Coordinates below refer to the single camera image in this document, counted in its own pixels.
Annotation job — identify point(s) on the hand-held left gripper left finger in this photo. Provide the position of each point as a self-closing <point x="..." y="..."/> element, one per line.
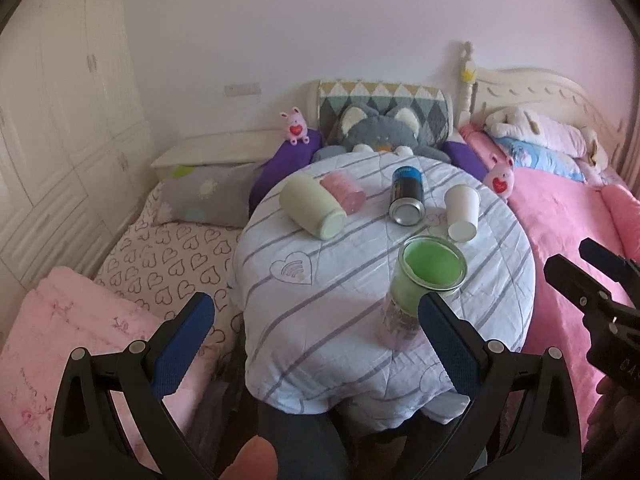
<point x="185" y="345"/>

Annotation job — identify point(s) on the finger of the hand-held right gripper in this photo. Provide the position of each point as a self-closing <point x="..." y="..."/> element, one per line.
<point x="575" y="285"/>
<point x="607" y="262"/>

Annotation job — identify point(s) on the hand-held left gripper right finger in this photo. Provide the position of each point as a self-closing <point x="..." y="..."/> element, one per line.
<point x="447" y="347"/>

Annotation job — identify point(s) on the white paper cup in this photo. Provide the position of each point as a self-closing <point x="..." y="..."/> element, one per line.
<point x="462" y="210"/>

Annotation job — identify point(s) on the pale green ceramic cup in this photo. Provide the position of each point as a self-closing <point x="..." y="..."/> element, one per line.
<point x="310" y="205"/>

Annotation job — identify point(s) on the pink ribbed cup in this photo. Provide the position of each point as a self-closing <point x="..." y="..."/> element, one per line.
<point x="345" y="190"/>

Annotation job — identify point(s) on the person's right hand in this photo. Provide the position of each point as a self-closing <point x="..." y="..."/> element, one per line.
<point x="607" y="420"/>

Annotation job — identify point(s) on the person's left hand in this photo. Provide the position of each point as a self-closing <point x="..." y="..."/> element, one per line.
<point x="256" y="460"/>

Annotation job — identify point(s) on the pink bedspread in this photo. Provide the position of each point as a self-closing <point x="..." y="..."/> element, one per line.
<point x="560" y="220"/>

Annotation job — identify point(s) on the glass jar with green lid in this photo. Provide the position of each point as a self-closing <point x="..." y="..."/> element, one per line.
<point x="432" y="265"/>

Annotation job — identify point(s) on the heart print bed sheet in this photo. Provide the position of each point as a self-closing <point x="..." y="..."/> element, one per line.
<point x="165" y="260"/>

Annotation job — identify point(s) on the folded pink blanket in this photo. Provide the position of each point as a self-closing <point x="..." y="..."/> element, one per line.
<point x="75" y="320"/>

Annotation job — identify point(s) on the blue cartoon pillow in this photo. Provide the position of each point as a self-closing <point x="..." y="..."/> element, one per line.
<point x="540" y="157"/>

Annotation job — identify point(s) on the pink bunny toy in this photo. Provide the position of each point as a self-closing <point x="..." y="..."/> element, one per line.
<point x="501" y="177"/>
<point x="296" y="125"/>

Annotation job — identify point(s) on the round table with striped cloth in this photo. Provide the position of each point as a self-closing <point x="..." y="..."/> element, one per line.
<point x="320" y="300"/>

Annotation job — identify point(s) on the person's dark trouser legs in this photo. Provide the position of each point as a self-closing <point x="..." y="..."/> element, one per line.
<point x="300" y="440"/>

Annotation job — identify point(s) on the white plush toy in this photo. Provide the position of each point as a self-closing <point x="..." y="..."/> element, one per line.
<point x="540" y="127"/>

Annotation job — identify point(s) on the grey flower pillow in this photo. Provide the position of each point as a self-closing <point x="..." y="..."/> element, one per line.
<point x="210" y="195"/>

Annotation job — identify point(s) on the blue drink can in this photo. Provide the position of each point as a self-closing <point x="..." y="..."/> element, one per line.
<point x="407" y="195"/>

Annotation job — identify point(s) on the purple pillow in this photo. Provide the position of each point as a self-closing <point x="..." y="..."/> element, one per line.
<point x="462" y="157"/>
<point x="280" y="165"/>

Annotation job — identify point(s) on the white carved bed headboard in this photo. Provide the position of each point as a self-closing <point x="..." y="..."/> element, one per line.
<point x="545" y="87"/>

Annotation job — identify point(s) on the cream small bed headboard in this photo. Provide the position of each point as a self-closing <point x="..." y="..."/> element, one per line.
<point x="220" y="147"/>

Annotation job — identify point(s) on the grey cat plush cushion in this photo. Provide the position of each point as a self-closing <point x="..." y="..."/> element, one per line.
<point x="380" y="132"/>

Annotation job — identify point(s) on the cream wardrobe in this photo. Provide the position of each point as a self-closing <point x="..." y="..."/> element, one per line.
<point x="60" y="110"/>

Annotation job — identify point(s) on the diamond patterned cushion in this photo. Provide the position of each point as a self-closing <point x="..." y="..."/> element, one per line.
<point x="350" y="95"/>

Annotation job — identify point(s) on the white wall socket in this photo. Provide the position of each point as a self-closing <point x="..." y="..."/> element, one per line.
<point x="243" y="90"/>

